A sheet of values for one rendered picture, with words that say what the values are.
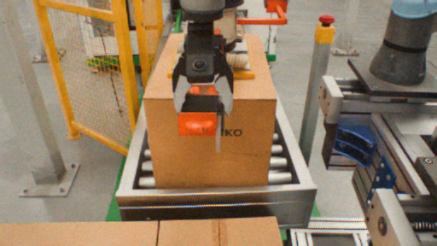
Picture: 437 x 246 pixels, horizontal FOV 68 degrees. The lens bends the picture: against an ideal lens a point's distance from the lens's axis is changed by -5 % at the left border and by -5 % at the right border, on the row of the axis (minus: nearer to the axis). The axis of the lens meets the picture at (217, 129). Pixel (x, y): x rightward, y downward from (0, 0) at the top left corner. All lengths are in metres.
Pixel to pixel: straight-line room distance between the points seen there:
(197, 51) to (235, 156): 0.61
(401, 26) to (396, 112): 0.24
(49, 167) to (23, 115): 0.37
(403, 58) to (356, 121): 0.21
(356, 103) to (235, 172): 0.46
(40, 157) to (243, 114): 1.44
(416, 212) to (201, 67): 0.46
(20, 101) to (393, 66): 1.71
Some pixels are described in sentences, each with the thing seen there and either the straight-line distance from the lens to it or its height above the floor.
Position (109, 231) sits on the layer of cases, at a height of 0.54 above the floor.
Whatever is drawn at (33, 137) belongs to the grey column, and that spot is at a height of 0.37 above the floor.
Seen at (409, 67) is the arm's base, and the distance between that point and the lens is 1.01.
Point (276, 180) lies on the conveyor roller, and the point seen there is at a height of 0.54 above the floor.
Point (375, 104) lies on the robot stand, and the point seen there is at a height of 0.97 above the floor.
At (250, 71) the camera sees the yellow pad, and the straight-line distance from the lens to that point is 1.12.
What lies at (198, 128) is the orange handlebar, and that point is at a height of 1.08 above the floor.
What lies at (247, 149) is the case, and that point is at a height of 0.76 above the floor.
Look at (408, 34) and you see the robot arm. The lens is 0.98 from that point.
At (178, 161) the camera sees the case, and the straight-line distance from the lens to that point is 1.14.
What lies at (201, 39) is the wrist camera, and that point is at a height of 1.24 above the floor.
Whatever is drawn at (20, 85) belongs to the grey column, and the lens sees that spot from 1.94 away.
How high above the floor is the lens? 1.43
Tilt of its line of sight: 34 degrees down
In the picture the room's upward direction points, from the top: straight up
